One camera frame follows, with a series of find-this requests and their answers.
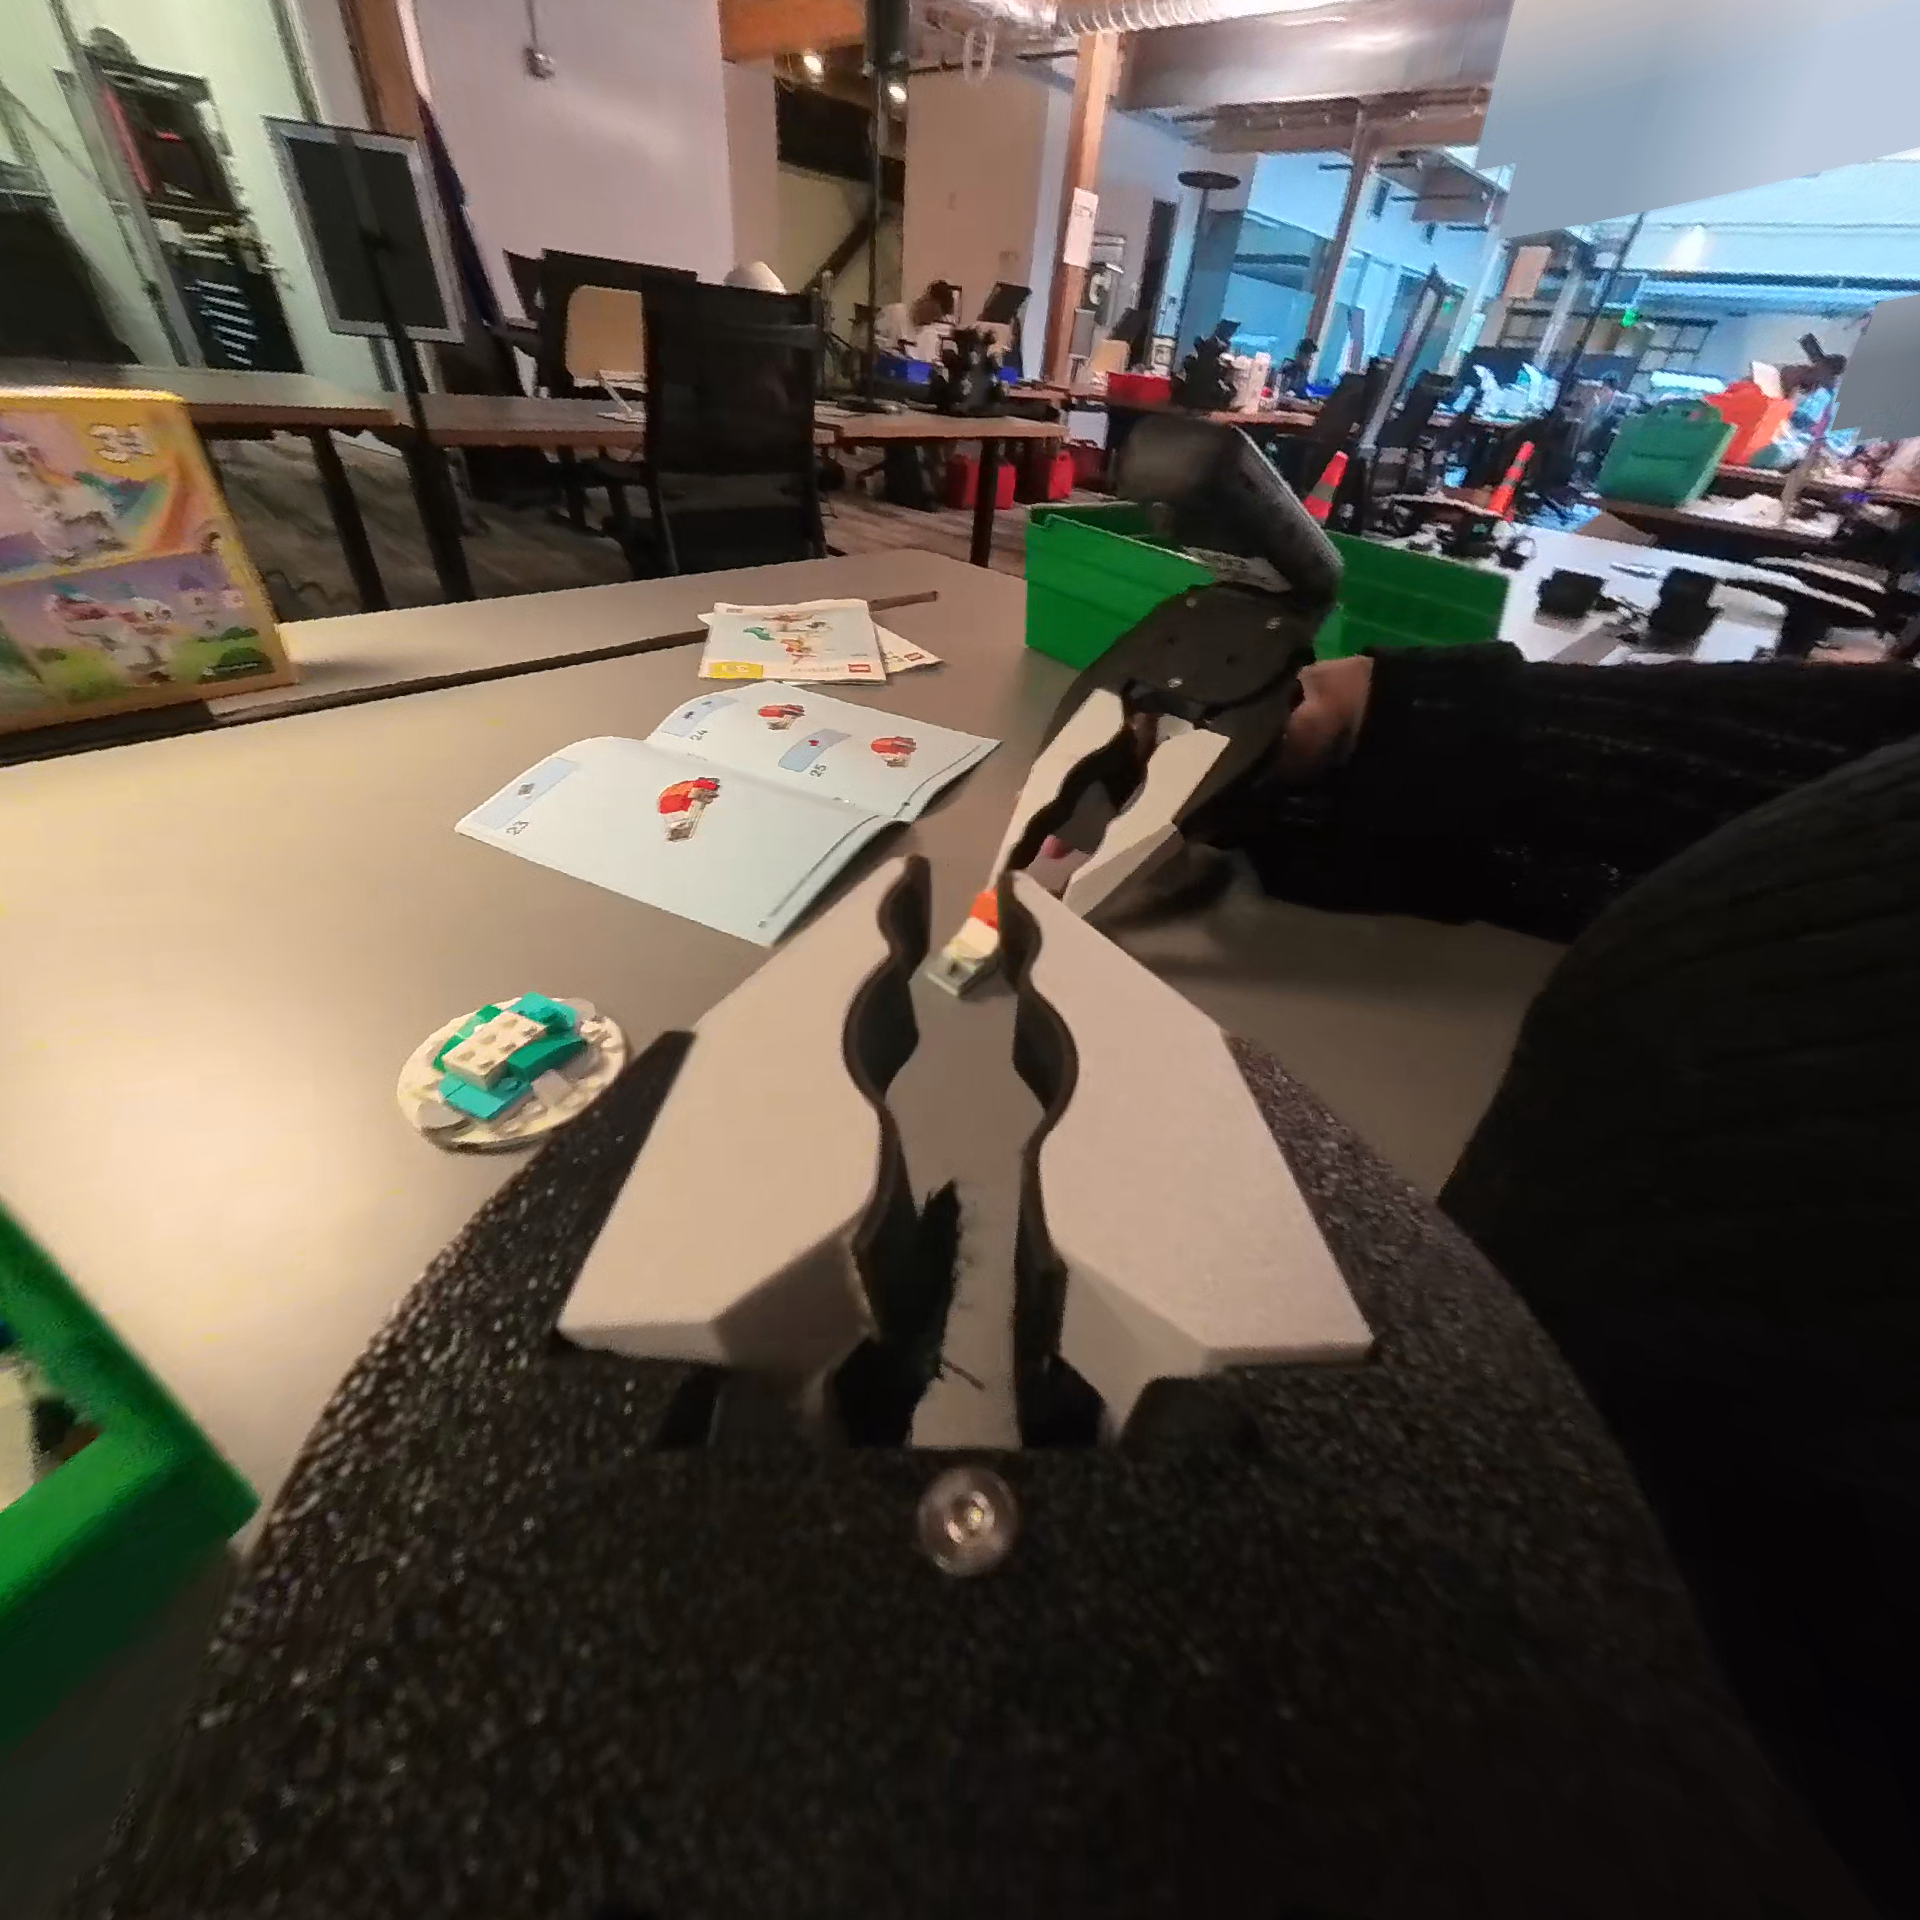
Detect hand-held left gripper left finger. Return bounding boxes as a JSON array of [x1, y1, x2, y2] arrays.
[[557, 855, 932, 1429]]

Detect person's right forearm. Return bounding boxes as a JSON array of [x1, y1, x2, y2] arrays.
[[1199, 642, 1920, 945]]

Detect round white lego base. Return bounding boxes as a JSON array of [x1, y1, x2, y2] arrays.
[[396, 990, 629, 1155]]

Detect black panel on stand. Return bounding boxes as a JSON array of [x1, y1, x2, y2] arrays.
[[265, 117, 474, 603]]

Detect open instruction booklet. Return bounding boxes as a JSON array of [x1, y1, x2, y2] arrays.
[[453, 683, 1001, 951]]

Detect black mesh chair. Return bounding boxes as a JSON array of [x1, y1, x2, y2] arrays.
[[642, 276, 835, 581]]

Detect person's right hand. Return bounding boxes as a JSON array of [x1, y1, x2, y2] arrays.
[[1266, 654, 1380, 791]]

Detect green tote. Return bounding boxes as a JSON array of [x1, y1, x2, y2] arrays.
[[1592, 396, 1736, 506]]

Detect yellow lego box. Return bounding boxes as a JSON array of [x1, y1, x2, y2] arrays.
[[0, 393, 297, 738]]

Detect multicolour lego assembly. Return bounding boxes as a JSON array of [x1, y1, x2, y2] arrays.
[[926, 885, 1010, 1003]]

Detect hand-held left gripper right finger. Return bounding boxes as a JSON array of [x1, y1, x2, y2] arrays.
[[1003, 874, 1375, 1439]]

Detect wooden post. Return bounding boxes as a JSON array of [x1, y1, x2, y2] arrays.
[[1041, 30, 1123, 385]]

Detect closed instruction booklet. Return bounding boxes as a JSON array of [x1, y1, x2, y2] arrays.
[[695, 601, 889, 688]]

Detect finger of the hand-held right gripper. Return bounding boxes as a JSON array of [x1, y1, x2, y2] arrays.
[[1063, 716, 1229, 924], [985, 696, 1129, 902]]

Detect red canisters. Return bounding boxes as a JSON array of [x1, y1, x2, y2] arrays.
[[944, 446, 1076, 513]]

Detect green plastic bin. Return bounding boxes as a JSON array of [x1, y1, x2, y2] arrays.
[[0, 1200, 260, 1759], [1023, 502, 1510, 671]]

